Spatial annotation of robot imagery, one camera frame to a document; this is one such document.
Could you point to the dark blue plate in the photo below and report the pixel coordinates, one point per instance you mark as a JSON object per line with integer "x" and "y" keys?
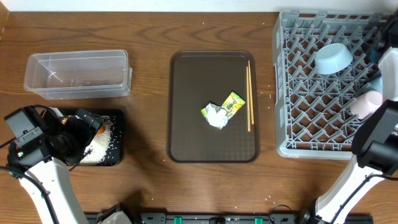
{"x": 375, "y": 84}

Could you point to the green snack wrapper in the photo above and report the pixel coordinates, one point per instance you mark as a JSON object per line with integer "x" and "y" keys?
{"x": 232, "y": 104}

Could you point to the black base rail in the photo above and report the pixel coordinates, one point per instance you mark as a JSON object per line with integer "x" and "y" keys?
{"x": 161, "y": 218}

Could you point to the pile of white rice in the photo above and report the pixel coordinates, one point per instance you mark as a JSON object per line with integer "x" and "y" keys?
{"x": 104, "y": 148}

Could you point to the light blue bowl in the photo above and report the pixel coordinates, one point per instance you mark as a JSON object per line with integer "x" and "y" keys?
{"x": 332, "y": 58}

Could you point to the white plastic cup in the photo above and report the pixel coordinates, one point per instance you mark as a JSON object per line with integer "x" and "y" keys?
{"x": 366, "y": 104}

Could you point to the brown serving tray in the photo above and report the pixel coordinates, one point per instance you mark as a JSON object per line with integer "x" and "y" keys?
{"x": 198, "y": 78}

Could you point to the brown food scrap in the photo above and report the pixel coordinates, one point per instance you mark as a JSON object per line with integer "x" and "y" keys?
{"x": 65, "y": 119}

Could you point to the crumpled white paper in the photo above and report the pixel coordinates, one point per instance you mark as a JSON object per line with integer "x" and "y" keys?
{"x": 215, "y": 115}

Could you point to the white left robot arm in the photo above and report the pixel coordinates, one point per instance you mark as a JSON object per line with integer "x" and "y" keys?
{"x": 50, "y": 188}

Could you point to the clear plastic bin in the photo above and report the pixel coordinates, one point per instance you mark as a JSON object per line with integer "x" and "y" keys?
{"x": 79, "y": 74}

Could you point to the grey dishwasher rack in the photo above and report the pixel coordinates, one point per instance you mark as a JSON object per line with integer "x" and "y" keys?
{"x": 312, "y": 116}

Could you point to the orange carrot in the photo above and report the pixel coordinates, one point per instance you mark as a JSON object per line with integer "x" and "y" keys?
{"x": 101, "y": 130}

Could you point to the wooden chopstick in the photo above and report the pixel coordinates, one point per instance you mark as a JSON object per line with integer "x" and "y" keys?
{"x": 250, "y": 92}
{"x": 248, "y": 100}

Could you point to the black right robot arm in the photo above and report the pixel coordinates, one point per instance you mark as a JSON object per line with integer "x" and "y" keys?
{"x": 374, "y": 145}

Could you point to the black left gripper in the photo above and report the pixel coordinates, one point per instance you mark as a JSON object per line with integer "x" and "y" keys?
{"x": 87, "y": 132}

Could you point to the black waste tray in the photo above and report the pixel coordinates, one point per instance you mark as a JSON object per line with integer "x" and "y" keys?
{"x": 80, "y": 137}

